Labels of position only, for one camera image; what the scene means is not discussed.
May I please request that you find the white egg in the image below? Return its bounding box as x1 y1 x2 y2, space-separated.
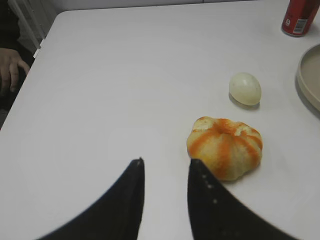
229 72 262 106

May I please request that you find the orange striped pumpkin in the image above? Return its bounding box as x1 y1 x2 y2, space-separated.
186 116 263 181

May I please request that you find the beige round plate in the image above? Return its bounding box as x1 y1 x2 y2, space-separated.
296 44 320 112

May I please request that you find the red soda can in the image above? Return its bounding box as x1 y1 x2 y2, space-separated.
281 0 320 37

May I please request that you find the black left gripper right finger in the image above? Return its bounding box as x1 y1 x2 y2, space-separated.
187 159 293 240

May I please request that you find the person's hand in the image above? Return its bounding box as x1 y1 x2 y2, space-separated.
0 47 30 96

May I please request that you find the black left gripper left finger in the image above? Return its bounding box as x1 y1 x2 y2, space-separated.
42 158 145 240

